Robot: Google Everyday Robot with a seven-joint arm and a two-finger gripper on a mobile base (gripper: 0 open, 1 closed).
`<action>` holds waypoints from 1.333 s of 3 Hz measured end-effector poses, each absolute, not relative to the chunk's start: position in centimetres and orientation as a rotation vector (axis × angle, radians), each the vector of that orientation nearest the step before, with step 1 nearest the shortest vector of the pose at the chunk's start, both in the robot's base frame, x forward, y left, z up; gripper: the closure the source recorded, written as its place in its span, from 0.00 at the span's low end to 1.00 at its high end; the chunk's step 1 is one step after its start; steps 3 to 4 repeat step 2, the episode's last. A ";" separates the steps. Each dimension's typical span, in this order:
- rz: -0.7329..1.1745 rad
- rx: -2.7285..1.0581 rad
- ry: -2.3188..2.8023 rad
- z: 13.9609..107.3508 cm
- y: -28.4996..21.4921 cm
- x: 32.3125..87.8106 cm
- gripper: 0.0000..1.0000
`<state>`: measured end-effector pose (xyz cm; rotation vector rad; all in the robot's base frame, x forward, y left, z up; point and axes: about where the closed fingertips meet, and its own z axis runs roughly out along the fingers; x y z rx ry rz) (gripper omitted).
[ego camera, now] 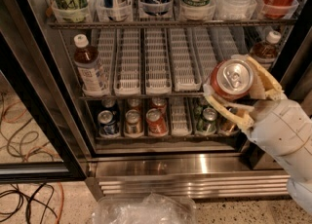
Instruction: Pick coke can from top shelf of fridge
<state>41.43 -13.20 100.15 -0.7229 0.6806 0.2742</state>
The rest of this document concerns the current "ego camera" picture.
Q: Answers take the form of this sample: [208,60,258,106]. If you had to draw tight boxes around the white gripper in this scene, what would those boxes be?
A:
[203,55,312,182]

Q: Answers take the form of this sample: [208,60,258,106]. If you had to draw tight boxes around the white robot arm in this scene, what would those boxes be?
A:
[203,55,312,214]

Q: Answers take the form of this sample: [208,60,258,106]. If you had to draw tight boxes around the bronze can front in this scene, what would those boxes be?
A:
[218,117,239,136]

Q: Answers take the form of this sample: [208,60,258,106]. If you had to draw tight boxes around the green can front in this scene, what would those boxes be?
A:
[196,107,217,135]

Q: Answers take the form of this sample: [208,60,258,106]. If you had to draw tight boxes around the red can front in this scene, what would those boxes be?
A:
[146,108,167,134]

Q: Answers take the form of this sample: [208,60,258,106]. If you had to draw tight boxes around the gold can front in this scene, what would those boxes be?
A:
[125,110,142,134]

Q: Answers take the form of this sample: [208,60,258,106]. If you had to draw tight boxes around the blue pepsi can front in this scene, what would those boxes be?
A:
[97,110,119,136]

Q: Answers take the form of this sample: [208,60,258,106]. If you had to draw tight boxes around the stainless steel fridge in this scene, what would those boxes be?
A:
[1,0,311,199]

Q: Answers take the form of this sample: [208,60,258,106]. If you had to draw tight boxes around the right tea bottle white cap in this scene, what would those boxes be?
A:
[250,30,283,70]

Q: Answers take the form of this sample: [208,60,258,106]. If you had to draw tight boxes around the tea bottle white cap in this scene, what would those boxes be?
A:
[74,34,108,97]
[250,30,283,70]

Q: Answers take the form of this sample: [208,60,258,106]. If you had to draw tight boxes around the clear plastic bin with bag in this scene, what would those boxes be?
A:
[92,193,197,224]

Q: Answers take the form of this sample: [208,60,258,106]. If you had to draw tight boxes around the left tea bottle white cap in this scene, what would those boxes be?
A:
[74,34,108,97]

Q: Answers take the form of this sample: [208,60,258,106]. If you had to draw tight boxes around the orange floor cable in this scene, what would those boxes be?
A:
[54,182,65,224]

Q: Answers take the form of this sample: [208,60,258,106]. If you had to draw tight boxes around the black floor cables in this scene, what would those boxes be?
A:
[0,182,59,224]

